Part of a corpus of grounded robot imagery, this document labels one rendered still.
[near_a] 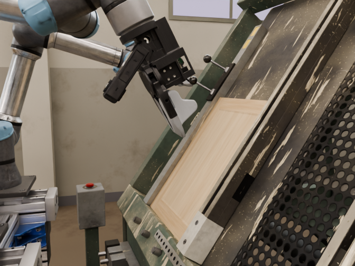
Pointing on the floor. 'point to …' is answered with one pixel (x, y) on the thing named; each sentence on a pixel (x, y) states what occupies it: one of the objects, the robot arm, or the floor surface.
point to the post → (92, 246)
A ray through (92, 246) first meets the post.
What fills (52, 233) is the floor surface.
